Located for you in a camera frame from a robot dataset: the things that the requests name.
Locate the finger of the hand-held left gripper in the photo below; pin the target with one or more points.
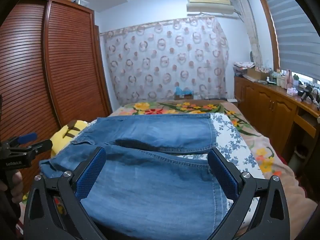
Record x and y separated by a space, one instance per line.
42 145
27 137

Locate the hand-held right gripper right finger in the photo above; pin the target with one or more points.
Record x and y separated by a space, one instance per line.
222 175

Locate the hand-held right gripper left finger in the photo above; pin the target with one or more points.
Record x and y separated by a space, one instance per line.
92 172

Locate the blue denim pants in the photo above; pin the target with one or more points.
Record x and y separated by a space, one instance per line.
150 180

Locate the person's left hand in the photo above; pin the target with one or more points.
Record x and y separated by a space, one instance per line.
17 186

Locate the yellow plush toy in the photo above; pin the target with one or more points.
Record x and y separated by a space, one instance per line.
60 136

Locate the blue floral white pad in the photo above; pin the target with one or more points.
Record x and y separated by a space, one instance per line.
230 135

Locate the white router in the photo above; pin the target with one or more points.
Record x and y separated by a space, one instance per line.
232 100

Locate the colourful floral blanket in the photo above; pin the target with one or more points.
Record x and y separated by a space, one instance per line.
190 106

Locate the wooden louvered wardrobe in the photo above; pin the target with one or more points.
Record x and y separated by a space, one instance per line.
62 67

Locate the wooden sideboard cabinet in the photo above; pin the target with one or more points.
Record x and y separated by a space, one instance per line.
262 105

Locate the blue plastic bag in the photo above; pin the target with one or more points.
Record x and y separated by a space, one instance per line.
181 91

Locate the small pink box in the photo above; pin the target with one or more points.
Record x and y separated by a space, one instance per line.
292 92

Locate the stack of folded cloths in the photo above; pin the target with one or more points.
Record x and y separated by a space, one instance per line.
241 67

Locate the row of toiletry bottles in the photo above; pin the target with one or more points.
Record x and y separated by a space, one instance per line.
277 78

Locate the tall pink bottle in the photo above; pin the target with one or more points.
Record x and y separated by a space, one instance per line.
288 78

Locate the black handheld device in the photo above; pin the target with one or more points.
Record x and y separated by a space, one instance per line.
307 92
317 96

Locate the small green plant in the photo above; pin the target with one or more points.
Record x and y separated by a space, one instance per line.
296 78

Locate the dark hand fan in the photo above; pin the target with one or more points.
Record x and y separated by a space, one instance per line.
251 56

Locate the circle print curtain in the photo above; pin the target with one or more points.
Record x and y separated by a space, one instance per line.
162 67

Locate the beige window curtain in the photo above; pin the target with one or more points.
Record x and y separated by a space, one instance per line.
250 30

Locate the grey striped window blind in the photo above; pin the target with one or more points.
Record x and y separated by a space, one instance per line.
295 30

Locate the cream air conditioner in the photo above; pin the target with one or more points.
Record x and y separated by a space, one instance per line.
210 2

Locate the wooden window frame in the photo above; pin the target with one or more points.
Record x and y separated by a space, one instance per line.
268 30

